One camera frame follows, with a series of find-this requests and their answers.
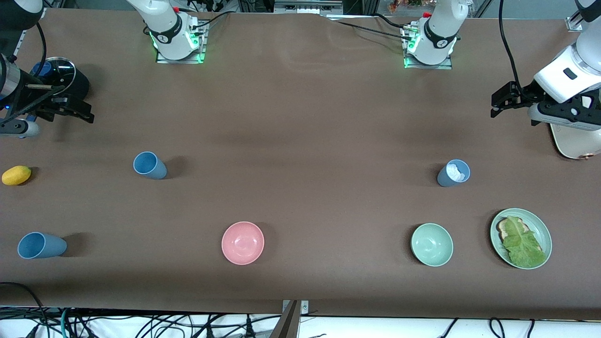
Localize blue plastic cup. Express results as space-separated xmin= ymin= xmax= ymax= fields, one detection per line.
xmin=133 ymin=151 xmax=168 ymax=180
xmin=17 ymin=232 xmax=68 ymax=260
xmin=437 ymin=159 xmax=471 ymax=188

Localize glass lid with blue knob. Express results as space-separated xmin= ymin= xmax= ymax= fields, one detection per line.
xmin=29 ymin=57 xmax=77 ymax=94

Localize cream white toaster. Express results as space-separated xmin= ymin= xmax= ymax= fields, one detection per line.
xmin=549 ymin=92 xmax=601 ymax=160

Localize white crumpled paper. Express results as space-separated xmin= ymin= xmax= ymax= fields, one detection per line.
xmin=446 ymin=162 xmax=466 ymax=183

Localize yellow lemon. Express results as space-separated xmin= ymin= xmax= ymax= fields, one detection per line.
xmin=1 ymin=165 xmax=32 ymax=186

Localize toasted bread slice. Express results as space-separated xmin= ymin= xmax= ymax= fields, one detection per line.
xmin=496 ymin=217 xmax=545 ymax=256

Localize mint green plate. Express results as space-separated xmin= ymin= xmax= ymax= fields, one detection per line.
xmin=490 ymin=208 xmax=553 ymax=270

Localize green lettuce leaf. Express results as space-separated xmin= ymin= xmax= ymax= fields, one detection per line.
xmin=502 ymin=216 xmax=548 ymax=268

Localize mint green bowl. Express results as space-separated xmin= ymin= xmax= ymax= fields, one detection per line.
xmin=411 ymin=223 xmax=454 ymax=267

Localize brown table cover sheet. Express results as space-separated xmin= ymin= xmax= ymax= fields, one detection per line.
xmin=0 ymin=8 xmax=601 ymax=321

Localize pink bowl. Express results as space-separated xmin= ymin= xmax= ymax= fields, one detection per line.
xmin=221 ymin=221 xmax=265 ymax=266

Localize grey power strip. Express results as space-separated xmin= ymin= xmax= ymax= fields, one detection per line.
xmin=274 ymin=0 xmax=345 ymax=15

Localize dark metal stand bar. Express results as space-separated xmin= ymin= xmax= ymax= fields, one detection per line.
xmin=270 ymin=300 xmax=301 ymax=338

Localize black pot with blue handle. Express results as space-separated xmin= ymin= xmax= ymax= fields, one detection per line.
xmin=29 ymin=56 xmax=90 ymax=102

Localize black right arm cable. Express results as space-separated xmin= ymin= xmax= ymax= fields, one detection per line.
xmin=0 ymin=21 xmax=66 ymax=127

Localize aluminium frame rail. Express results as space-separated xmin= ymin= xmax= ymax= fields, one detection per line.
xmin=13 ymin=26 xmax=30 ymax=62

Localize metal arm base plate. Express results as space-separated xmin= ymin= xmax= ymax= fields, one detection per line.
xmin=403 ymin=24 xmax=454 ymax=70
xmin=155 ymin=20 xmax=207 ymax=64

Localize black base cable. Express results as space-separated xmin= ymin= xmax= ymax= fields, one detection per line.
xmin=373 ymin=13 xmax=415 ymax=31
xmin=334 ymin=20 xmax=415 ymax=41
xmin=192 ymin=10 xmax=231 ymax=31

